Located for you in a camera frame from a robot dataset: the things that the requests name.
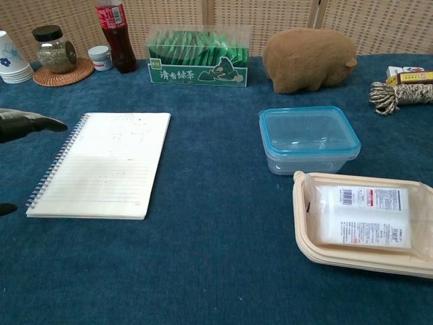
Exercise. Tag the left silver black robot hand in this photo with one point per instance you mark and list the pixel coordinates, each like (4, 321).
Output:
(20, 123)

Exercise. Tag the white spiral notebook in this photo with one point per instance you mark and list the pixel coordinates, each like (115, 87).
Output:
(101, 162)

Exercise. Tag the stack of white paper cups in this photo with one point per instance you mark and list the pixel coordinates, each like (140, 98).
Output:
(10, 64)

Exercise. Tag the round woven rattan coaster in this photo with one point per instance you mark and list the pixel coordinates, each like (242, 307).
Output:
(64, 76)

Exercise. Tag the glass jar with black lid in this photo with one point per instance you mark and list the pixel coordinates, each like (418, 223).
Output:
(54, 50)

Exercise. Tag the small white cream jar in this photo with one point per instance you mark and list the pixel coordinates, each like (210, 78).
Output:
(100, 58)

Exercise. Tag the cola bottle with red label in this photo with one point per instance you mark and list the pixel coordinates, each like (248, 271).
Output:
(116, 37)

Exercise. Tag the green tea bag box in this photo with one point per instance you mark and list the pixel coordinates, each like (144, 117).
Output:
(199, 64)

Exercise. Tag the blue carpet table cover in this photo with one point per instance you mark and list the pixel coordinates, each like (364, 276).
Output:
(209, 237)

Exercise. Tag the woven folding screen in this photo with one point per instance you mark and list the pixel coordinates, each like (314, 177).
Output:
(270, 20)

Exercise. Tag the clear container with blue lid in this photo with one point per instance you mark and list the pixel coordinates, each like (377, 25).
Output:
(308, 135)

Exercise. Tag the brown plush pig toy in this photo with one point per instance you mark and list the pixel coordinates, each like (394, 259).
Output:
(308, 59)

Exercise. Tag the white packet in clear wrap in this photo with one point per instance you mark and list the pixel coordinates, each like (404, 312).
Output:
(365, 213)

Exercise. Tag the beige tray stack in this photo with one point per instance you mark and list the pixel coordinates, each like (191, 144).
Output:
(355, 254)

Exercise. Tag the white small box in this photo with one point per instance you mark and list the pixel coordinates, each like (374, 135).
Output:
(402, 69)

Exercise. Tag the yellow red small box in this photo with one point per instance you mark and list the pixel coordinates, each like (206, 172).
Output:
(411, 78)

